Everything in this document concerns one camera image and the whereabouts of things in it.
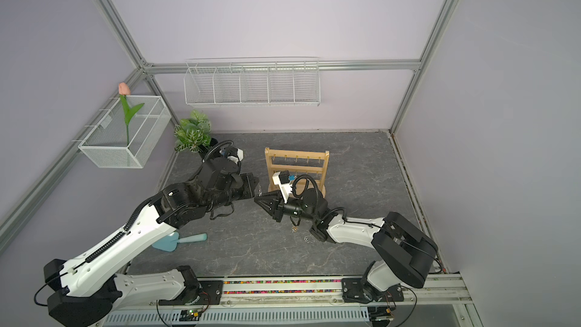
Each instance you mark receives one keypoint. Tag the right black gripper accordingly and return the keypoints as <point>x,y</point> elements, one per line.
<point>276,203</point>

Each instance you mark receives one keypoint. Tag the white cable duct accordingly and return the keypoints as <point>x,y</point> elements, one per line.
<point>237,316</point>

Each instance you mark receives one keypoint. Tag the pink artificial tulip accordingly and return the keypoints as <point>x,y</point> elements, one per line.
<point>128,111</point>

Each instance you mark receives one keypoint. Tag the wooden jewelry display stand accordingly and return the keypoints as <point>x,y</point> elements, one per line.
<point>312,163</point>

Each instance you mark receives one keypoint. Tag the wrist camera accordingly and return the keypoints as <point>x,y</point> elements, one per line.
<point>284,181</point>
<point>234,154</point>

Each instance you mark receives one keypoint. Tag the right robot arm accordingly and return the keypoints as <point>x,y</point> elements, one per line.
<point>406,253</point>

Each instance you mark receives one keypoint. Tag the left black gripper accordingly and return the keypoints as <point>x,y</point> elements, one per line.
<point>250,188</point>

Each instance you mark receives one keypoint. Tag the green artificial potted plant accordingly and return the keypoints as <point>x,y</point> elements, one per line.
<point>193,131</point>

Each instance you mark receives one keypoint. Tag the black plant pot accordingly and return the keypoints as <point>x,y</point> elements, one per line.
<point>204,149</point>

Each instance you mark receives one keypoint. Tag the white mesh wall basket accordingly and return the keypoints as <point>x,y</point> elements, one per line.
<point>105,145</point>

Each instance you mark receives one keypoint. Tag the white wire wall shelf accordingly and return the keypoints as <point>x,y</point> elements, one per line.
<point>262,81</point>

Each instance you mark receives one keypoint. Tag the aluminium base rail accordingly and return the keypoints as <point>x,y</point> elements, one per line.
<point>290,287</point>

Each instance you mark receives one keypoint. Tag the teal dustpan brush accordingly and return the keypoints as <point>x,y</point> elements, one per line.
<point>170,243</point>

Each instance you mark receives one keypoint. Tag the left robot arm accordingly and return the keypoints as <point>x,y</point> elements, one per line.
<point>86,288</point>

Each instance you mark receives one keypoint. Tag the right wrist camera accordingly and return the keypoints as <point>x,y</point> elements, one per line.
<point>284,181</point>

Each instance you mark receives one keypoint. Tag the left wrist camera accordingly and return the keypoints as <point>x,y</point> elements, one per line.
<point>234,154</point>

